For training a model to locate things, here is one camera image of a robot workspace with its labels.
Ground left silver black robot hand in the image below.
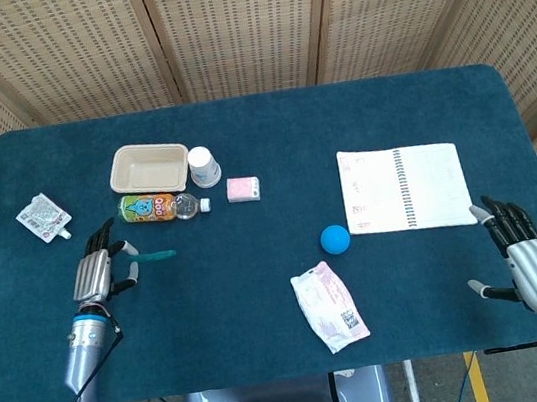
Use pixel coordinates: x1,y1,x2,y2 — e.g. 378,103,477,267
62,213,145,308

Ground teal stick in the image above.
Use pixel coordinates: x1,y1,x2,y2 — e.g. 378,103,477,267
129,247,178,267

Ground silver spout pouch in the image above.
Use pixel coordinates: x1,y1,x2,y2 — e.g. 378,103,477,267
12,189,76,248

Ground orange drink bottle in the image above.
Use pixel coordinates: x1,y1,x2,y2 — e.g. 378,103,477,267
115,183,214,230

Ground beige food container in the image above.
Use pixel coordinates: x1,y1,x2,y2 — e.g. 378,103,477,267
104,135,196,203

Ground dark blue table cloth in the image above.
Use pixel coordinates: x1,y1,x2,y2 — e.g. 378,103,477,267
0,52,537,402

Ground open spiral notebook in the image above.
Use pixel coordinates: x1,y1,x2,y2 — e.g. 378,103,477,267
335,132,479,245

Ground white paper cup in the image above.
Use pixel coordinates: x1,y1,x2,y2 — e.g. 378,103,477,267
184,143,225,191

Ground white table leg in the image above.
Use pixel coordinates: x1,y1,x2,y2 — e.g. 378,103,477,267
402,358,424,402

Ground pink tissue pack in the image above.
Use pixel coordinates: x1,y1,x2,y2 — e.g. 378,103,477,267
224,173,263,206

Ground blue ball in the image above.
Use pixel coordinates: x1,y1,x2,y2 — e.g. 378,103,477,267
318,221,354,258

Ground white pink wipes pack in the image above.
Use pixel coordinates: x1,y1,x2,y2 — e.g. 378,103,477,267
287,254,373,360

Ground bamboo folding screen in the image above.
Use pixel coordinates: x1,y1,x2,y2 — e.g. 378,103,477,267
0,0,537,333

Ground blue floor cable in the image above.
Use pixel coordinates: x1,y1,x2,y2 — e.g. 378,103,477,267
448,365,483,402

